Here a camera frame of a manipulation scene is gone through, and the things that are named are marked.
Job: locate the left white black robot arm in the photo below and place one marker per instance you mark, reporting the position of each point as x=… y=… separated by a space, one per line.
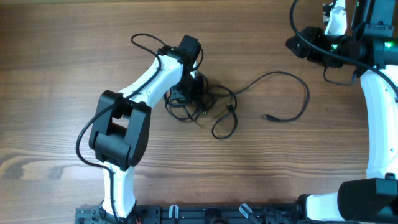
x=120 y=131

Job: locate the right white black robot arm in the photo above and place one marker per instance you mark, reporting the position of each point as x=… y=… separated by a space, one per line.
x=368 y=44

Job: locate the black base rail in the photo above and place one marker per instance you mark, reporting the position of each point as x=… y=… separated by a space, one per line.
x=266 y=214

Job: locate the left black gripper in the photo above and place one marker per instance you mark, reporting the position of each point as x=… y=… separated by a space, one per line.
x=179 y=94

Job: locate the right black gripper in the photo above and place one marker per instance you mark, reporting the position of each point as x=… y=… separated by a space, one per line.
x=298 y=43

